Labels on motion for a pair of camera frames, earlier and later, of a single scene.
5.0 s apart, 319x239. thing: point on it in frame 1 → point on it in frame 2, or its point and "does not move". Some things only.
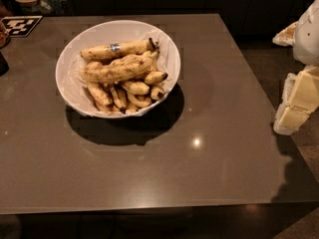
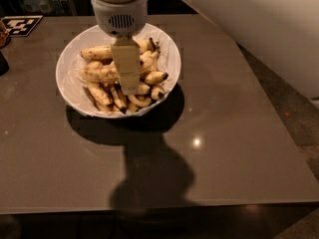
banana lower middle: x=120 y=99 does not move
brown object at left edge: x=4 y=35 does not move
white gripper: x=307 y=37 → x=120 y=17
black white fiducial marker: x=20 y=26 does not move
